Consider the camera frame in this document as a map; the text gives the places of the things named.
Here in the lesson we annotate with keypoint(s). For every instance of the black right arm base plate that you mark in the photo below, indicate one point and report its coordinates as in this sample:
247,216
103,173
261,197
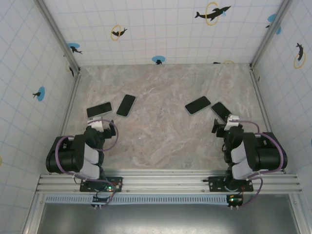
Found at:
215,185

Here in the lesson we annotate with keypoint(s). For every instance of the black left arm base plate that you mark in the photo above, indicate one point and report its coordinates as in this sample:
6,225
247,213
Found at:
84,188

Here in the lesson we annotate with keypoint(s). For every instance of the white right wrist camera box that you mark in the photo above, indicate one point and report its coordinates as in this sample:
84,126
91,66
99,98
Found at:
231,123

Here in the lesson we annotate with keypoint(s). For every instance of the black smartphone teal frame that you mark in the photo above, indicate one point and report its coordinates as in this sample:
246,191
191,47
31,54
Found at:
198,105

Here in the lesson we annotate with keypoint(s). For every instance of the aluminium side rail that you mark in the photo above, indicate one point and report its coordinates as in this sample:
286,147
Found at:
72,92
263,102

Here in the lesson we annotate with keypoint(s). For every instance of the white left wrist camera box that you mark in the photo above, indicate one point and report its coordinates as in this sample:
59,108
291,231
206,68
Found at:
96,124

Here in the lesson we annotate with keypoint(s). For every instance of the black connector board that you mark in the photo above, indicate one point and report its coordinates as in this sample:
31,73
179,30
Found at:
235,200
101,200

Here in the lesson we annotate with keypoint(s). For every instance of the aluminium corner post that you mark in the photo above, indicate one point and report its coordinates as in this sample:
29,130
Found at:
270,34
59,36

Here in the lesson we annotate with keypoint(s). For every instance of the aluminium frame beam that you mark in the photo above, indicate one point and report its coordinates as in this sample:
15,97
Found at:
165,181

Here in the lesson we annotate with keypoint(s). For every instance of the black smartphone silver frame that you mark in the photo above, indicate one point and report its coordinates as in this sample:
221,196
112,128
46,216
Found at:
99,109

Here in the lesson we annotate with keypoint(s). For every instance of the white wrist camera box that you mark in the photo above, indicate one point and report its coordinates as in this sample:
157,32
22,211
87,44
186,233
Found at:
96,124
231,123

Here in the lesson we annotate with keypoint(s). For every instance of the aluminium frame leg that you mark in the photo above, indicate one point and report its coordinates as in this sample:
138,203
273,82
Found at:
34,217
298,214

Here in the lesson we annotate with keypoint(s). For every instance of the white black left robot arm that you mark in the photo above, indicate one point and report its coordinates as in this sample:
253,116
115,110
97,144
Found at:
65,156

